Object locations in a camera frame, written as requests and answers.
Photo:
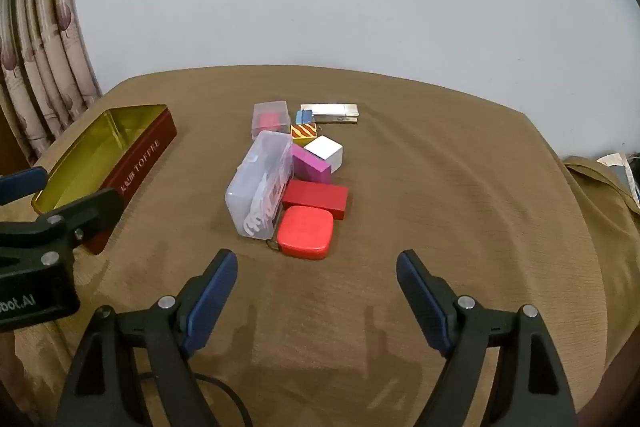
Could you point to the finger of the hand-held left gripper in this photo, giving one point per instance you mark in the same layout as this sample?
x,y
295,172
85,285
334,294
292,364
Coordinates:
x,y
85,212
25,184

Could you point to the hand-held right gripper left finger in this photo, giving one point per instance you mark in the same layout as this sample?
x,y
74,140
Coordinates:
x,y
215,302

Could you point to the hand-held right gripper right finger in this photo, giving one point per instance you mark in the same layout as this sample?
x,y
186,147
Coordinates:
x,y
425,307

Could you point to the red and gold tin box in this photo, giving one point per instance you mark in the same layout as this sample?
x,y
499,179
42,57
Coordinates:
x,y
145,157

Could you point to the red square tape measure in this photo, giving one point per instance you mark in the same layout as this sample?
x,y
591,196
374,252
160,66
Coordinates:
x,y
305,232

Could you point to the long clear plastic floss box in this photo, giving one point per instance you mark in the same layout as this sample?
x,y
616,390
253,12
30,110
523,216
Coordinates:
x,y
255,177

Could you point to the red rectangular box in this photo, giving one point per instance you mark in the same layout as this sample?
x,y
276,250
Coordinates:
x,y
315,197

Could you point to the pink block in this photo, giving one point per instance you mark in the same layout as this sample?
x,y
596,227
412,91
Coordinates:
x,y
310,164

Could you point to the white block with zigzag face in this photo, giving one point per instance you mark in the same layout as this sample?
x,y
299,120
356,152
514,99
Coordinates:
x,y
325,149

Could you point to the yellow red striped block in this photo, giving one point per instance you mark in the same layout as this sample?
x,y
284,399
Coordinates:
x,y
302,133

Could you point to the small clear box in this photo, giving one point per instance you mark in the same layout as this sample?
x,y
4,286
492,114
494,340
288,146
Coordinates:
x,y
270,119

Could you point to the blue dotted block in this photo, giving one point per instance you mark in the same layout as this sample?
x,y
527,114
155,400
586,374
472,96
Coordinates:
x,y
303,118

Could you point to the silver metal box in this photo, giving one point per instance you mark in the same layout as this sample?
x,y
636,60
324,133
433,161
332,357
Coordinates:
x,y
335,111

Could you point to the beige patterned curtain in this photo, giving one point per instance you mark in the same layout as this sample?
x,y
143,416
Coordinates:
x,y
45,57

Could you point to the brown cloth bundle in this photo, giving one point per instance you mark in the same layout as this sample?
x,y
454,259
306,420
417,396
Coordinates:
x,y
590,172

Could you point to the grey white item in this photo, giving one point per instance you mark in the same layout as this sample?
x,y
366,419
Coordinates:
x,y
622,167

